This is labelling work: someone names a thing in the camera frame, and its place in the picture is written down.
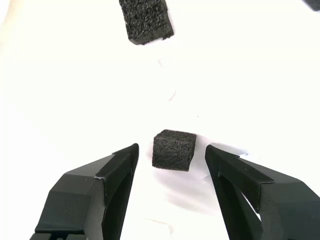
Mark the black foam cube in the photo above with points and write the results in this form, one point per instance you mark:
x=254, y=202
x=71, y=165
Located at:
x=173, y=151
x=146, y=21

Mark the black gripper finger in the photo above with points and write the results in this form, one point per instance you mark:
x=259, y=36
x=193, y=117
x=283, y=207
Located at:
x=282, y=207
x=80, y=200

